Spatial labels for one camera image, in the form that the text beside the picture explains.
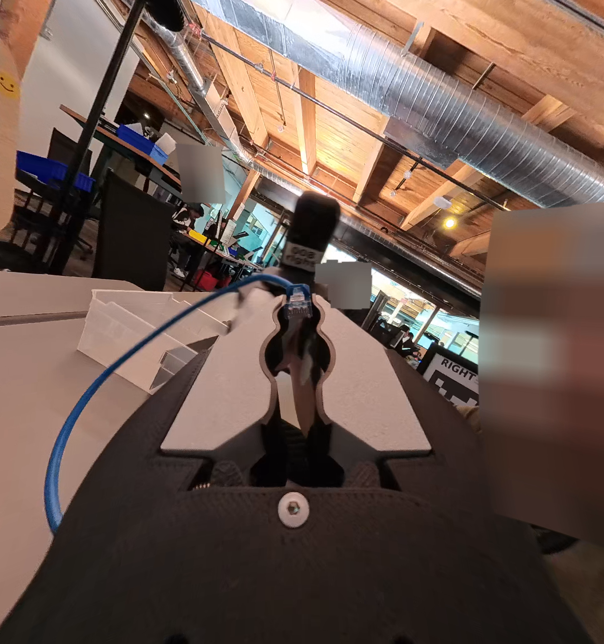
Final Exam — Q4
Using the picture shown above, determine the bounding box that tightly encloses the thin silver air duct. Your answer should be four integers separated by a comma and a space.
146, 10, 484, 303

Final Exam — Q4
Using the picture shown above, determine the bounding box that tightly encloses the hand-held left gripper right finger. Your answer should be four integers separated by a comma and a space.
309, 295, 432, 485

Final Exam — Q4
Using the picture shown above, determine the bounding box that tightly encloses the blue plastic bin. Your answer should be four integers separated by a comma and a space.
116, 123, 169, 164
16, 150, 96, 193

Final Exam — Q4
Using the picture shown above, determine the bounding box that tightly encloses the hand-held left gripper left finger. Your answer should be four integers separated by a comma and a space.
160, 296, 289, 485

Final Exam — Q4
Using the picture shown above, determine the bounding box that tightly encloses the framed marker sign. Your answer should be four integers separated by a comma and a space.
417, 347, 481, 409

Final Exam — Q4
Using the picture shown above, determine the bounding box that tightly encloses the blue ethernet cable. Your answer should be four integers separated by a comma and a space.
43, 274, 314, 535

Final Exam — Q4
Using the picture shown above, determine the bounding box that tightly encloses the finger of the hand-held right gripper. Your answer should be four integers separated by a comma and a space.
282, 322, 329, 438
229, 287, 278, 335

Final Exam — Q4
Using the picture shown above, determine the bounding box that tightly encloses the clear plastic bin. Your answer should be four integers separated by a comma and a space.
77, 289, 232, 394

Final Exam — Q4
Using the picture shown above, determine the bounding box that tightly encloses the black pole stand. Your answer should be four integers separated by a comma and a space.
46, 0, 186, 276

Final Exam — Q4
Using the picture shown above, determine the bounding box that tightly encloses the wide silver air duct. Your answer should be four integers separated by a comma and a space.
191, 0, 604, 208

